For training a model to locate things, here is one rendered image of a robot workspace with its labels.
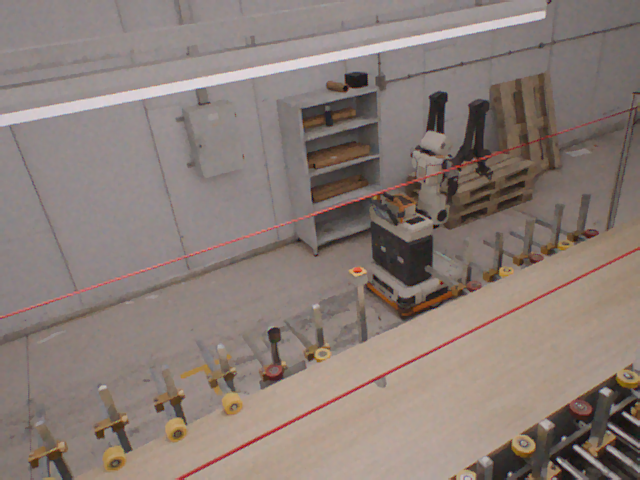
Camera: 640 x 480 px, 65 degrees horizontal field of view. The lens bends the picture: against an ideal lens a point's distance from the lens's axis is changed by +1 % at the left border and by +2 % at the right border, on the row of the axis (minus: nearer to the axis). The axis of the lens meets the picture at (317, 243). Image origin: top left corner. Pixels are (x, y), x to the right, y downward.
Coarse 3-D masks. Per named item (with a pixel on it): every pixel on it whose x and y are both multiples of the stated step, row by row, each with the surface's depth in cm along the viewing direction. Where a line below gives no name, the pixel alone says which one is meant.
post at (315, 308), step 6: (312, 306) 243; (318, 306) 243; (312, 312) 245; (318, 312) 244; (312, 318) 247; (318, 318) 246; (318, 324) 247; (318, 330) 249; (318, 336) 250; (318, 342) 252
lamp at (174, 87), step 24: (480, 24) 180; (504, 24) 186; (360, 48) 161; (384, 48) 165; (240, 72) 145; (264, 72) 148; (120, 96) 132; (144, 96) 134; (0, 120) 121; (24, 120) 123
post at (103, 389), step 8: (104, 384) 204; (104, 392) 204; (104, 400) 205; (112, 400) 207; (112, 408) 208; (112, 416) 210; (120, 432) 215; (120, 440) 216; (128, 440) 218; (128, 448) 220
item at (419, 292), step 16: (432, 256) 434; (368, 272) 430; (384, 272) 418; (448, 272) 409; (400, 288) 396; (416, 288) 395; (432, 288) 401; (448, 288) 410; (400, 304) 399; (416, 304) 400; (432, 304) 408
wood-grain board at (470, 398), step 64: (576, 256) 298; (448, 320) 258; (512, 320) 252; (576, 320) 248; (320, 384) 227; (448, 384) 219; (512, 384) 215; (576, 384) 212; (192, 448) 203; (256, 448) 200; (320, 448) 196; (384, 448) 193; (448, 448) 191
